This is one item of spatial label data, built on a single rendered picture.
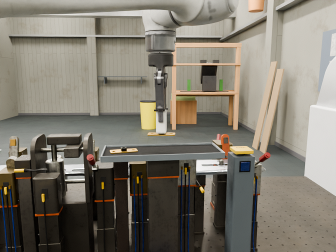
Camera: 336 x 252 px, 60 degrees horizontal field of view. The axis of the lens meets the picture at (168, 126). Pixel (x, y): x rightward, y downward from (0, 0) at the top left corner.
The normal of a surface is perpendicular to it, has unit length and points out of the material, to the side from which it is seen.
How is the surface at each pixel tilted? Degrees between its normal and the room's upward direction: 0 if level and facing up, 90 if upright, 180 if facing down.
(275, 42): 90
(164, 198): 90
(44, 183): 90
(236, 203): 90
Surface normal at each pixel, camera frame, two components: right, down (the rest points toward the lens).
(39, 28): 0.04, 0.17
